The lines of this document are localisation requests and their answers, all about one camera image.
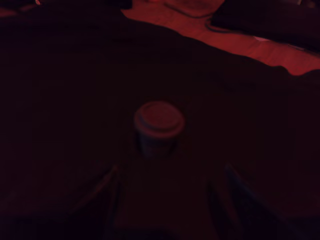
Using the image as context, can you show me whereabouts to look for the dark table cloth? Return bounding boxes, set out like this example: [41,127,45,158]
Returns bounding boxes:
[0,0,320,240]

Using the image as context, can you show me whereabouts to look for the thin grey cable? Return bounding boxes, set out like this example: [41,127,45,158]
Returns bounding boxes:
[163,1,227,33]

